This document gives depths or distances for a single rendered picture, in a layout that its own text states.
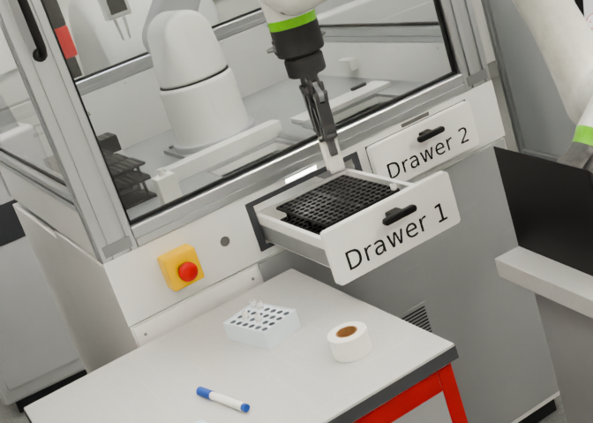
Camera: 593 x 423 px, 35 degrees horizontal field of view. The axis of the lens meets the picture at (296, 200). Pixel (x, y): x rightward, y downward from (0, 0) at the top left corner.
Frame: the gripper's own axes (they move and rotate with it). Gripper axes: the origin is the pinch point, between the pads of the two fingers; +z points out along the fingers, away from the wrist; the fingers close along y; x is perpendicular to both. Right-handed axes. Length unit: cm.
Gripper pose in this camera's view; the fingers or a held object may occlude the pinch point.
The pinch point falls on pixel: (331, 153)
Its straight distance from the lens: 184.5
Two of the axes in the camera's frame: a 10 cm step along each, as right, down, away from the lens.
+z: 2.9, 9.1, 3.1
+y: 2.2, 2.5, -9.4
